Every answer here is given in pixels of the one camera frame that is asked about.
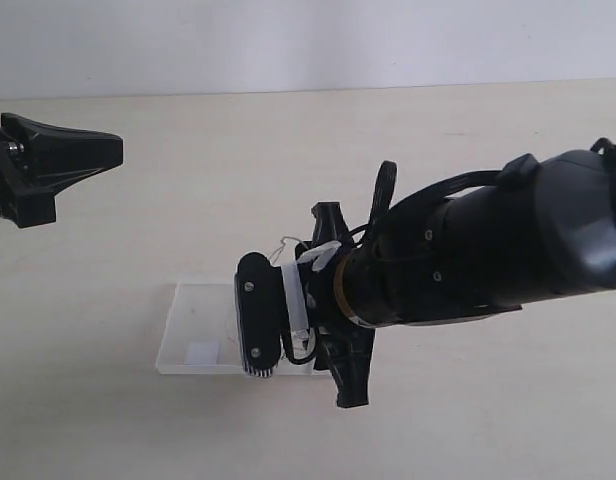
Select white wired earphones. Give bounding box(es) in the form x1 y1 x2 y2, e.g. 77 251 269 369
222 234 312 351

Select white sticker in case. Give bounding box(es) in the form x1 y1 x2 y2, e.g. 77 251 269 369
184 341 220 367

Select clear plastic hinged case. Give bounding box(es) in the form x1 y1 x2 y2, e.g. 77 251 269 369
154 272 339 377

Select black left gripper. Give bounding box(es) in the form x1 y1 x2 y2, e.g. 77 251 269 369
0 113 124 229

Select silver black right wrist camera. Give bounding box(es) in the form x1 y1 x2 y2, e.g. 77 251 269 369
232 251 312 379

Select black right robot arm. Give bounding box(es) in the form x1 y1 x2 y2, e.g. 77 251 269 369
300 138 616 408

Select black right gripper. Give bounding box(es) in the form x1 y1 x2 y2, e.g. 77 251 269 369
297 201 378 408

